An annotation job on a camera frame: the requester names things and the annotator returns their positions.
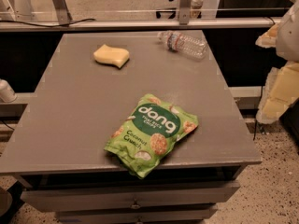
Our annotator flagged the yellow sponge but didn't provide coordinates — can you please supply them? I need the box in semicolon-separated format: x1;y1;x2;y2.
93;44;130;68

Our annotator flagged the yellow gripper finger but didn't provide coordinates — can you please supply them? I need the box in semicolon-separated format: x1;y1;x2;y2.
255;24;278;49
256;62;299;124

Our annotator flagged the metal frame post left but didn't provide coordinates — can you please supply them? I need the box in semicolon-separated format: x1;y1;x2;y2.
52;0;72;25

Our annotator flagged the horizontal metal rail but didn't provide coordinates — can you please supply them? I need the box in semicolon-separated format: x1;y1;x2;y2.
0;17;281;32

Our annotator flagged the green Dang chips bag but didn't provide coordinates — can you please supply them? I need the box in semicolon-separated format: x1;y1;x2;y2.
105;94;198;179

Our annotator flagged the clear plastic water bottle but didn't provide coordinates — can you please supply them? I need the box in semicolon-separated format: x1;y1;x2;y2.
158;31;207;60

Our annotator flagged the grey drawer cabinet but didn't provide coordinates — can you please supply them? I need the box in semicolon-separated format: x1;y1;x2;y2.
0;32;260;224

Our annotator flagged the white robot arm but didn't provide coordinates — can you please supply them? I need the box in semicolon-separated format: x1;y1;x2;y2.
256;1;299;124

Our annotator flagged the black cable on rail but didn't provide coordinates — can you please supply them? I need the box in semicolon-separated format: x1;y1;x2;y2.
0;18;96;28

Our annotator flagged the white cylinder at left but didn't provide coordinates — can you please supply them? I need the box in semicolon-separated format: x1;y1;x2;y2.
0;79;17;103

